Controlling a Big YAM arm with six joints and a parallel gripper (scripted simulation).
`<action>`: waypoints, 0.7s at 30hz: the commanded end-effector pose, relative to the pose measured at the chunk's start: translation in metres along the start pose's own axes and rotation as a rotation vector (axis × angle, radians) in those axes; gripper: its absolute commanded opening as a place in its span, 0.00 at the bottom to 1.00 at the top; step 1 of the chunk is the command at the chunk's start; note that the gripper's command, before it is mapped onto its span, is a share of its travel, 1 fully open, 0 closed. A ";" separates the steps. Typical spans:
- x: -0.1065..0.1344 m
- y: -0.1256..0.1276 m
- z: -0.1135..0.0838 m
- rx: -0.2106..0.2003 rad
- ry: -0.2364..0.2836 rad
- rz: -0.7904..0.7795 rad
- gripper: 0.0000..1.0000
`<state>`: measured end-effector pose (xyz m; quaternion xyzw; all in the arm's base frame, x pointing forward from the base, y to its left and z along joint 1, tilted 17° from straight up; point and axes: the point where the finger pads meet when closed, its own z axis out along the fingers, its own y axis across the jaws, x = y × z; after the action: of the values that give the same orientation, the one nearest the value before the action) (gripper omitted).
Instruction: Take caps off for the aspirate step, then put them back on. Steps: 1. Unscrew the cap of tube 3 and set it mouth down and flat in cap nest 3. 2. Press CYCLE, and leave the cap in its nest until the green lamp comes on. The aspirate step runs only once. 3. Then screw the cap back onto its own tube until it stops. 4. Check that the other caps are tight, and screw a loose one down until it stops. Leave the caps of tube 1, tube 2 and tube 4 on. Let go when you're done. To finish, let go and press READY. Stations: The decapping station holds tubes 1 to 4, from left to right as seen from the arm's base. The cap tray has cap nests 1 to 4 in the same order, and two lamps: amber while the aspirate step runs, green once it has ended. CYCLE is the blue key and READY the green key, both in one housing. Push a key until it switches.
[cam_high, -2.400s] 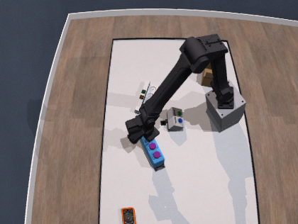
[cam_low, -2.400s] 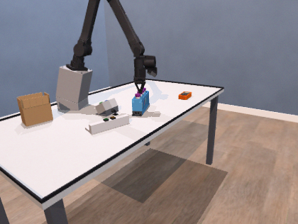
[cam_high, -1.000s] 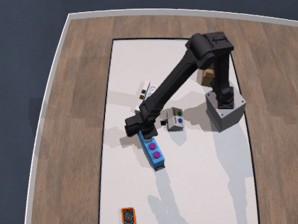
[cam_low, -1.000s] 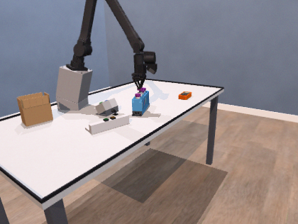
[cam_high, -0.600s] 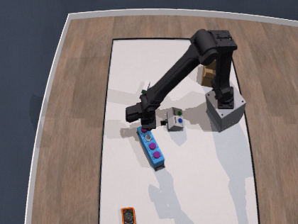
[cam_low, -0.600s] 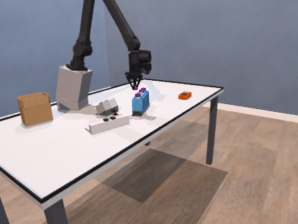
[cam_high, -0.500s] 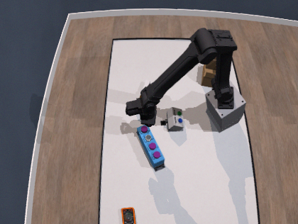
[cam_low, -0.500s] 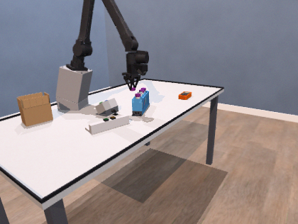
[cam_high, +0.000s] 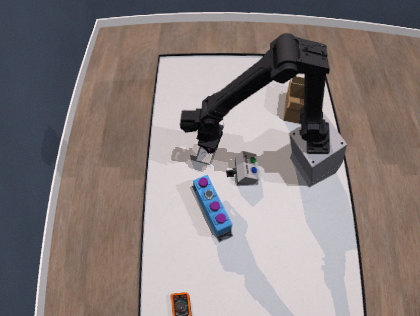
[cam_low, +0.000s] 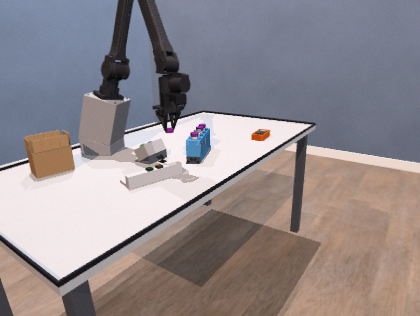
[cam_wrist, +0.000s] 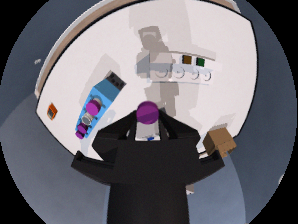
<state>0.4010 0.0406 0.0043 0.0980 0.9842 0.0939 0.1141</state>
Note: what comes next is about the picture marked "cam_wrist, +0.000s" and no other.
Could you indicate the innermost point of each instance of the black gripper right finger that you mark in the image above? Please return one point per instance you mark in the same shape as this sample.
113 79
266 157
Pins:
175 129

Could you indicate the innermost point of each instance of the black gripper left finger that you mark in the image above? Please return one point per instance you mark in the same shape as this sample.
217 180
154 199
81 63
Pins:
120 128

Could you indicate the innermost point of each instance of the small brown cardboard box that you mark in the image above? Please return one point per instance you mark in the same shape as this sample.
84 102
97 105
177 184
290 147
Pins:
219 139

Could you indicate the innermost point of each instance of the purple round cap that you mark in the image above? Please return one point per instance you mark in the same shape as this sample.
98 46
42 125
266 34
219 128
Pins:
82 128
79 134
93 107
147 112

